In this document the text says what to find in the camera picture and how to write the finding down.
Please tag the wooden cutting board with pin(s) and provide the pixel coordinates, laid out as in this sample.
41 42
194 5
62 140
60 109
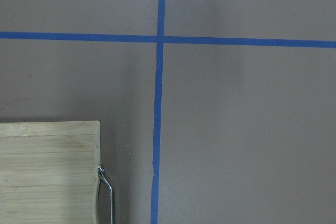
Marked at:
50 172

